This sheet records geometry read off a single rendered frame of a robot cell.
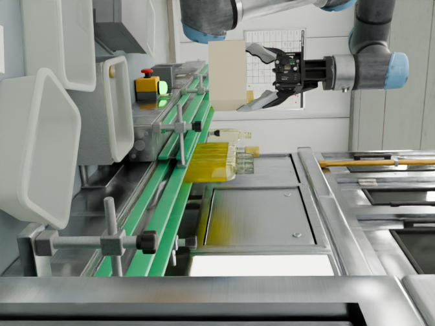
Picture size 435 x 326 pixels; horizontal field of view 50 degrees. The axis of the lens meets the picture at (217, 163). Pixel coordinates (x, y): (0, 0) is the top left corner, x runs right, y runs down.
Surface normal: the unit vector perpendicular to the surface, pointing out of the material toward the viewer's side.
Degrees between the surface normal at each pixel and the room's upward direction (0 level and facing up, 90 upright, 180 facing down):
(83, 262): 90
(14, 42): 0
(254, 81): 90
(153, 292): 90
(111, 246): 90
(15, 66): 0
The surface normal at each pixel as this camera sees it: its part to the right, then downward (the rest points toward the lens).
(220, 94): -0.07, -0.03
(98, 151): -0.06, 0.30
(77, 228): -0.04, -0.95
